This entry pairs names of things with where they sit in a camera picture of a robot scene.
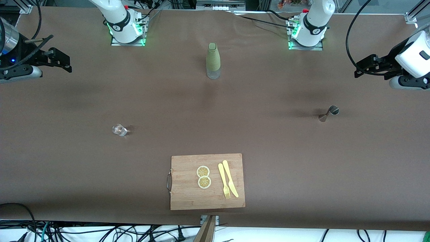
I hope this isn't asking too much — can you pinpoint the yellow plastic knife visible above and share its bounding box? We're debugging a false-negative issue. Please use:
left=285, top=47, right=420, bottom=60
left=222, top=160, right=239, bottom=198

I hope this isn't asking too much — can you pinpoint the green sleeved glass bottle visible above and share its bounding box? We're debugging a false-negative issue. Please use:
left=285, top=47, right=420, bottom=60
left=206, top=42, right=221, bottom=80

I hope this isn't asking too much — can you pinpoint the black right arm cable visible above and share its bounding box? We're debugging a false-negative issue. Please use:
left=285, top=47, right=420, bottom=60
left=20, top=0, right=54, bottom=66

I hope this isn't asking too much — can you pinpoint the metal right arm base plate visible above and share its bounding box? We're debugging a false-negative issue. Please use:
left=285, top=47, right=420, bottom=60
left=110, top=13, right=148, bottom=47

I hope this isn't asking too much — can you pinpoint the aluminium frame corner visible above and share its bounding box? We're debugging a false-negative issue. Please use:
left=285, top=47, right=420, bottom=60
left=405, top=0, right=430, bottom=24
left=18, top=0, right=34, bottom=14

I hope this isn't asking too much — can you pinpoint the wooden cutting board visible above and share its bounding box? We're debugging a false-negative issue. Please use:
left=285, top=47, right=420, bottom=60
left=167, top=153, right=246, bottom=211

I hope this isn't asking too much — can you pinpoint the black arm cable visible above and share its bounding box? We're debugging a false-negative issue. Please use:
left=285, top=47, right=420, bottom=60
left=20, top=0, right=54, bottom=66
left=346, top=0, right=373, bottom=68

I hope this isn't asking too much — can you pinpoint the green floor cable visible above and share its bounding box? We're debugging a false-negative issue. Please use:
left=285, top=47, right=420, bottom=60
left=40, top=222, right=51, bottom=242

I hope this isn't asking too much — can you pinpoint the brown table cover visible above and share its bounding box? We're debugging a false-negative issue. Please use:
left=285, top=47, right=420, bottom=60
left=0, top=6, right=430, bottom=232

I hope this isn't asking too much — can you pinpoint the short black table cable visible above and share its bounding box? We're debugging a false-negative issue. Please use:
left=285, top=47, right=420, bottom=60
left=267, top=9, right=293, bottom=21

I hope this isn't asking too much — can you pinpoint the black looped floor cable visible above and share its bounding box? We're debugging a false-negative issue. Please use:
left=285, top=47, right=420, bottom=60
left=0, top=203, right=37, bottom=242

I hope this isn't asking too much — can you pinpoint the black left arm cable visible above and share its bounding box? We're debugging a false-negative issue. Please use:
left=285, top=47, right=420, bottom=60
left=346, top=0, right=373, bottom=68

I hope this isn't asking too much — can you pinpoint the steel double jigger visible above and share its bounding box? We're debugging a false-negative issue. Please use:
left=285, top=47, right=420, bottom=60
left=318, top=105, right=340, bottom=122

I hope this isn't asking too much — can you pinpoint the grey power strip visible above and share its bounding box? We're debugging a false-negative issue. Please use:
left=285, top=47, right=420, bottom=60
left=197, top=0, right=246, bottom=10

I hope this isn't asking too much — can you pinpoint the long black table cable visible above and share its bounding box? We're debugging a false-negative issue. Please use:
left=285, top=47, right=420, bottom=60
left=240, top=15, right=296, bottom=30

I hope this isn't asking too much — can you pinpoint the yellow plastic fork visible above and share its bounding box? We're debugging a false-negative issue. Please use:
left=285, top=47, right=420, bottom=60
left=218, top=163, right=231, bottom=199

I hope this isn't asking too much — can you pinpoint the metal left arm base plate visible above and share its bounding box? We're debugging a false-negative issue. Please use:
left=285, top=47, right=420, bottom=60
left=287, top=17, right=325, bottom=51

